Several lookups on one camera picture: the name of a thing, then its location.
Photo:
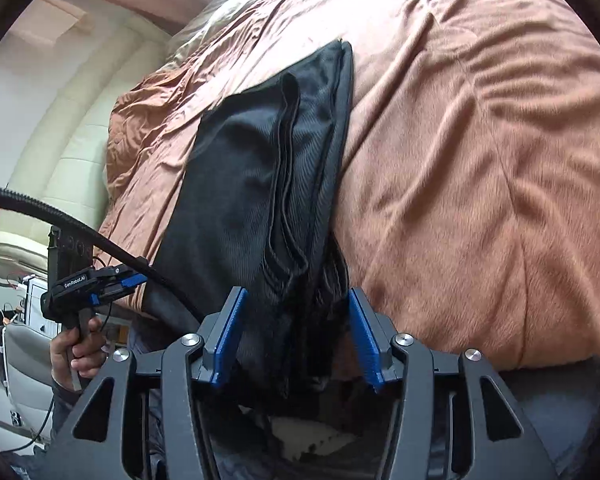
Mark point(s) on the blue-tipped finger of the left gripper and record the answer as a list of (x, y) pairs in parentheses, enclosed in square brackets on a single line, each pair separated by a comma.
[(116, 288)]

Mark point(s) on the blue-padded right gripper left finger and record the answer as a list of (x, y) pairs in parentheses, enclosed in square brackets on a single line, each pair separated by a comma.
[(196, 366)]

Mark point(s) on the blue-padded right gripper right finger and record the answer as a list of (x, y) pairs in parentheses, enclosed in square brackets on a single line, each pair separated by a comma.
[(401, 369)]

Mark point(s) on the black garment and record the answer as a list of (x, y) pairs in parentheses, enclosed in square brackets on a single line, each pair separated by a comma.
[(255, 211)]

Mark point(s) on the dark grey sleeve forearm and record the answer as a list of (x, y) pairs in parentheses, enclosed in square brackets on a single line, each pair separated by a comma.
[(65, 397)]

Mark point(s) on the person's left hand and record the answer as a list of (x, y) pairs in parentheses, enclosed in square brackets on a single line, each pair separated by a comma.
[(72, 354)]

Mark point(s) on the white bedside cabinet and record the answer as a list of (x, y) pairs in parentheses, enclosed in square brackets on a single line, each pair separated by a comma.
[(27, 308)]

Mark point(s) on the cream leather headboard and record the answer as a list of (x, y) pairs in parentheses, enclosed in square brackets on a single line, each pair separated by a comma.
[(55, 106)]

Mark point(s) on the brown bed quilt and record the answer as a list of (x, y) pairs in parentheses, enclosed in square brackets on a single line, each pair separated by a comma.
[(469, 203)]

